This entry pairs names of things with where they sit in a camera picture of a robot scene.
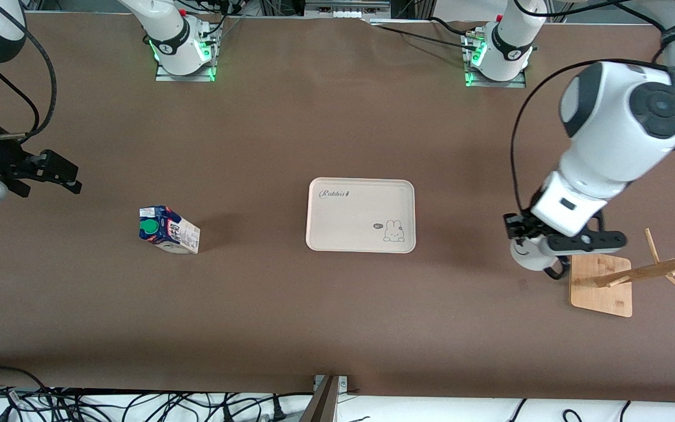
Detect white smiley mug black handle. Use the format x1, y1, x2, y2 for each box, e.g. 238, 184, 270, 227
510, 237, 570, 281

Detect blue milk carton green cap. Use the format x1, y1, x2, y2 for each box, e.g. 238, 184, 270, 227
138, 205, 202, 255

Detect wooden cup rack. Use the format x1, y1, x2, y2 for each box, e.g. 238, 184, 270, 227
569, 229, 675, 318

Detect beige rabbit print tray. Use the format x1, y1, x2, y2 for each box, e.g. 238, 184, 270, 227
305, 178, 417, 254

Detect grey power strip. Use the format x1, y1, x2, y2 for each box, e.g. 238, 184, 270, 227
304, 0, 392, 19

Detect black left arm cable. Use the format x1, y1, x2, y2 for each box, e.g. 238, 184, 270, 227
510, 59, 666, 219

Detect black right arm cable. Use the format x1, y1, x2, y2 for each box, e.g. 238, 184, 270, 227
0, 0, 58, 142

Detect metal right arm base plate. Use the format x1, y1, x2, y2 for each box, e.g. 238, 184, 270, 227
155, 57, 217, 82

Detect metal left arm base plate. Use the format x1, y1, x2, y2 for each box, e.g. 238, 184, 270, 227
465, 67, 527, 89

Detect black cable to arm base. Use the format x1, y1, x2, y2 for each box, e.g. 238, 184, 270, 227
367, 16, 486, 51

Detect black tangled cable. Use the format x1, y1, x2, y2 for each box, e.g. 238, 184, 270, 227
50, 389, 315, 422

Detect aluminium profile with bracket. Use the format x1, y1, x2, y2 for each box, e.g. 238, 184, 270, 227
298, 375, 350, 422

